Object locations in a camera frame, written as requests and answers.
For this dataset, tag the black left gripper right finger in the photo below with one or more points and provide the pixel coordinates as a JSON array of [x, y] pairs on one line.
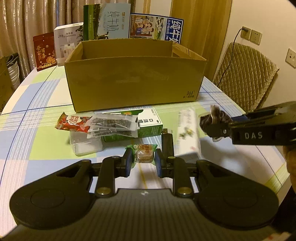
[[176, 169]]

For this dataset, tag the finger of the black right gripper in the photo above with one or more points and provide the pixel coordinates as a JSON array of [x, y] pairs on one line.
[[218, 131]]

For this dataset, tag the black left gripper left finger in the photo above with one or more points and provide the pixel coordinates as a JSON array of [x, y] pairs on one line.
[[111, 168]]

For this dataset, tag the dark hair scrunchie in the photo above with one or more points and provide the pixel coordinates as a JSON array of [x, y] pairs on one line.
[[215, 116]]

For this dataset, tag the mooncake snack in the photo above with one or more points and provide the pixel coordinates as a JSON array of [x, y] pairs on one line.
[[143, 153]]

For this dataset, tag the white tube box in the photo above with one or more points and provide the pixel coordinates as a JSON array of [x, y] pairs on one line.
[[187, 144]]

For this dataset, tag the clear sachet packets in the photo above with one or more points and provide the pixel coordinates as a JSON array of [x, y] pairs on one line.
[[104, 124]]

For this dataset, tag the red candy packet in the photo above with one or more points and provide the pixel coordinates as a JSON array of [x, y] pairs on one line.
[[73, 123]]

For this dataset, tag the right hand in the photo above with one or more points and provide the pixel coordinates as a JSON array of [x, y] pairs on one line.
[[290, 156]]

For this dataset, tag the clear plastic container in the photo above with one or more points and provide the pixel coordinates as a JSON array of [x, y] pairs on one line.
[[81, 145]]

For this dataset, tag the green white medicine box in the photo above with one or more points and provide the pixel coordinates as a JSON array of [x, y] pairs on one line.
[[150, 123]]

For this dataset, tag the quilted olive chair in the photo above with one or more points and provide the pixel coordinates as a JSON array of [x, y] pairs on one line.
[[246, 76]]

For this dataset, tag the checkered tablecloth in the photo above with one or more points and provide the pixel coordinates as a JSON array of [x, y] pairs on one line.
[[32, 148]]

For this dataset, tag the brown cardboard box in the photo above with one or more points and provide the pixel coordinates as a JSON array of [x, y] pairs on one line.
[[119, 73]]

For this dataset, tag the cardboard box on floor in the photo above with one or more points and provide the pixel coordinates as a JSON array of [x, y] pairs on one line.
[[6, 87]]

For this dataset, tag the white humidifier box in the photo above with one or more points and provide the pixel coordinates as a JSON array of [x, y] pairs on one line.
[[66, 38]]

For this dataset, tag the red gift box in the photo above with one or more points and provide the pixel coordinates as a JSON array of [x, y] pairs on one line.
[[44, 50]]

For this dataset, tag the wooden sticks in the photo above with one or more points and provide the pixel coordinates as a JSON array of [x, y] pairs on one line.
[[146, 6]]

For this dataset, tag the green blue milk carton box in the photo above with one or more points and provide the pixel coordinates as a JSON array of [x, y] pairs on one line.
[[106, 21]]

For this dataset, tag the wall power socket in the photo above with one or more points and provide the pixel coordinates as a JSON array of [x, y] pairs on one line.
[[251, 35]]

